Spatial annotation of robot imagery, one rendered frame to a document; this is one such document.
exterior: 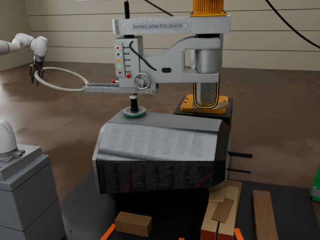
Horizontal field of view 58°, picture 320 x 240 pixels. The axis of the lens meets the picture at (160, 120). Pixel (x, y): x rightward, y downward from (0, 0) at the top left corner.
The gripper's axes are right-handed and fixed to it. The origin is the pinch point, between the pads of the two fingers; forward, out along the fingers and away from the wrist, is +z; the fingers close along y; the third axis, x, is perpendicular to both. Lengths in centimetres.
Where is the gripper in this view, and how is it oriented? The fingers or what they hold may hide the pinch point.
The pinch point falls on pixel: (35, 80)
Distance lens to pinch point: 293.7
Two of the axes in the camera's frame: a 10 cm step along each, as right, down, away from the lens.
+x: -1.2, -4.7, 8.7
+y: 9.3, 2.5, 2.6
